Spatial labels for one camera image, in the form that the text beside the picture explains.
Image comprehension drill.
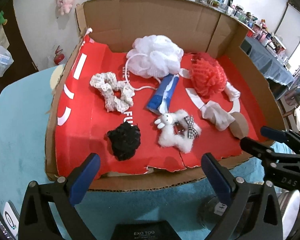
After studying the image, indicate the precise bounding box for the white tissue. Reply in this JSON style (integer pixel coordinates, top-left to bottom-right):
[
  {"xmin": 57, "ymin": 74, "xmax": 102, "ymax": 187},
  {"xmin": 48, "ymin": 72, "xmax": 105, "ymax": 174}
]
[{"xmin": 200, "ymin": 101, "xmax": 235, "ymax": 131}]

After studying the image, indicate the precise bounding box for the white fluffy bunny plush clip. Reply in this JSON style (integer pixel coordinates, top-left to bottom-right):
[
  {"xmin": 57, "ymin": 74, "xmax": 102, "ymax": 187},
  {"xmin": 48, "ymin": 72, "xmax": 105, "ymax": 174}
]
[{"xmin": 154, "ymin": 109, "xmax": 202, "ymax": 153}]

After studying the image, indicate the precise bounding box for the red knitted yarn ball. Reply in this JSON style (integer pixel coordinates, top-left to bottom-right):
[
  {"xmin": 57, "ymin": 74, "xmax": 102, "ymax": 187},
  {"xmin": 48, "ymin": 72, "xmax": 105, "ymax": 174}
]
[{"xmin": 189, "ymin": 58, "xmax": 228, "ymax": 98}]

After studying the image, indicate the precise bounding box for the blue tissue pack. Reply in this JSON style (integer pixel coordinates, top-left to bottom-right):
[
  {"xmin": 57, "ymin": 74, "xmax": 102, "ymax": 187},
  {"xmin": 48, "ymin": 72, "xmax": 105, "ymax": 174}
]
[{"xmin": 146, "ymin": 74, "xmax": 179, "ymax": 115}]

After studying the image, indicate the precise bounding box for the black scrunchie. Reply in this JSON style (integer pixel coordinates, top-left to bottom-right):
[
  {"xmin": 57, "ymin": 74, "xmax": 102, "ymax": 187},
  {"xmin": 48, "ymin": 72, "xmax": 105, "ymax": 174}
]
[{"xmin": 107, "ymin": 121, "xmax": 141, "ymax": 161}]

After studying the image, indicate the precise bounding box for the white device on table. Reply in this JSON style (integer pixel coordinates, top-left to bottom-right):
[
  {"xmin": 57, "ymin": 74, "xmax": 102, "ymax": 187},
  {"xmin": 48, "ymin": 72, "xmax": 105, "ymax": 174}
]
[{"xmin": 2, "ymin": 200, "xmax": 20, "ymax": 238}]

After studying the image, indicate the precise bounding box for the glass jar metal lid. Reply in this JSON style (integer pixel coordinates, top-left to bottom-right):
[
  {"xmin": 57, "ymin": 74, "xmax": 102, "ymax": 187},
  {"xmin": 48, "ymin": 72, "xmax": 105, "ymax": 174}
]
[{"xmin": 198, "ymin": 190, "xmax": 300, "ymax": 239}]

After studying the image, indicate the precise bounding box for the white cloth strip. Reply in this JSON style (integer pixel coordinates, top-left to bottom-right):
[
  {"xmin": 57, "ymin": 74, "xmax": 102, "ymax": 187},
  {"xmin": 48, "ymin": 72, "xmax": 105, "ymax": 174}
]
[{"xmin": 224, "ymin": 82, "xmax": 241, "ymax": 102}]

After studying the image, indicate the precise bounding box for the grey-covered cluttered side table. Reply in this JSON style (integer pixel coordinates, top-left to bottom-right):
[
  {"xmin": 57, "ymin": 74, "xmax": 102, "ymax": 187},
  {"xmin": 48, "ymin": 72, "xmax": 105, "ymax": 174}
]
[{"xmin": 194, "ymin": 0, "xmax": 296, "ymax": 88}]

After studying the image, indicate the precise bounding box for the teal table cloth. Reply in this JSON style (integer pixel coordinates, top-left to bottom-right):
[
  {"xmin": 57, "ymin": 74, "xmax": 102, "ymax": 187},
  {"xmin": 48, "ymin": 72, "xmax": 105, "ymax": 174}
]
[{"xmin": 0, "ymin": 68, "xmax": 213, "ymax": 239}]

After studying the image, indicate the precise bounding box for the dark red pompom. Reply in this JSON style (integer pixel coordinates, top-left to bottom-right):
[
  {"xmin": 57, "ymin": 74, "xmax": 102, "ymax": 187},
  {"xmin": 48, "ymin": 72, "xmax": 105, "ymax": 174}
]
[{"xmin": 192, "ymin": 52, "xmax": 216, "ymax": 64}]

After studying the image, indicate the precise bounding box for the cardboard box red lining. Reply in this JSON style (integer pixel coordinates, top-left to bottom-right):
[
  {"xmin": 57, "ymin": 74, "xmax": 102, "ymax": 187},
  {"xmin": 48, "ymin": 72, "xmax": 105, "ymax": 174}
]
[{"xmin": 45, "ymin": 0, "xmax": 285, "ymax": 191}]

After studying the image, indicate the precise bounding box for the white crochet scrunchie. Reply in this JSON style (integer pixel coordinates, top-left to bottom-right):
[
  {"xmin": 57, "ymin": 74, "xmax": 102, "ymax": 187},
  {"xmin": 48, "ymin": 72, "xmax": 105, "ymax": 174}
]
[{"xmin": 90, "ymin": 72, "xmax": 135, "ymax": 113}]

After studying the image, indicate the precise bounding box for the white mesh bath loofah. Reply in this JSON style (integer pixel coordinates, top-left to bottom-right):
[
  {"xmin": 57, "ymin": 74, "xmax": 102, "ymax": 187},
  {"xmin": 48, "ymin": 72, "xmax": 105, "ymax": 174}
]
[{"xmin": 126, "ymin": 35, "xmax": 184, "ymax": 79}]

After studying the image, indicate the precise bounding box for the pink plush toy on wall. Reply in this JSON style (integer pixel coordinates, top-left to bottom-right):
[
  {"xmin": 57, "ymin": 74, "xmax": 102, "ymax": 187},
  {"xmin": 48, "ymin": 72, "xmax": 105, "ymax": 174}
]
[{"xmin": 56, "ymin": 0, "xmax": 74, "ymax": 16}]

